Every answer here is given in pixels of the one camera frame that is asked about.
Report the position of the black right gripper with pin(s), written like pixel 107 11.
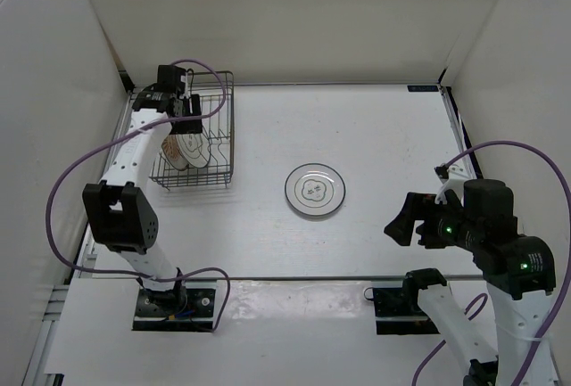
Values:
pixel 417 206

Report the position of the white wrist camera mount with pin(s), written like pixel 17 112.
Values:
pixel 188 79
pixel 452 178

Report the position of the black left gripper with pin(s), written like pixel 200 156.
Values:
pixel 187 127

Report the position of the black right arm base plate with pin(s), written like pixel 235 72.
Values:
pixel 394 316

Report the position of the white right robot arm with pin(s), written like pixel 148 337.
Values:
pixel 519 272

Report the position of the metal wire dish rack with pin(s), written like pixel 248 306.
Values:
pixel 218 128

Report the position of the white plate orange sunburst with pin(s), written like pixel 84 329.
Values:
pixel 172 153

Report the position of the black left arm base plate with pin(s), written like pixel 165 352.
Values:
pixel 193 313

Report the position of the white plate green flower outline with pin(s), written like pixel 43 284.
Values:
pixel 315 190

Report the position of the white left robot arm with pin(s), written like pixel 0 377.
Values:
pixel 119 215

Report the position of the metal rail front bar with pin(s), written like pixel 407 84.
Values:
pixel 370 278

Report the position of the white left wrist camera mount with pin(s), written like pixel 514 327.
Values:
pixel 188 79

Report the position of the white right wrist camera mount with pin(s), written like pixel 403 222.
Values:
pixel 452 178

